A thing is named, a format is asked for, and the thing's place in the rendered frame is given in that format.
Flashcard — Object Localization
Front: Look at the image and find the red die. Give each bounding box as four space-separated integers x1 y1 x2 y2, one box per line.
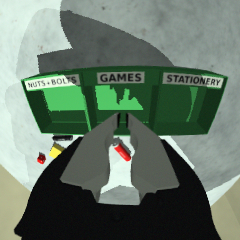
37 154 46 164

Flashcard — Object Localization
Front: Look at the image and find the red battery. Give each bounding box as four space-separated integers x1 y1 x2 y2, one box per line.
112 141 131 161

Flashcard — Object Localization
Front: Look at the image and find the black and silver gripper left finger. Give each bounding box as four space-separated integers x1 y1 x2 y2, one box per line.
14 112 120 237

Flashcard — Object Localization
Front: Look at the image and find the green rack of labelled bins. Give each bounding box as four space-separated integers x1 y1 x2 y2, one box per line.
20 66 228 136

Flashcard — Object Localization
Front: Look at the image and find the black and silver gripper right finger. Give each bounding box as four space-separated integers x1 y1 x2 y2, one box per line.
126 113 221 240

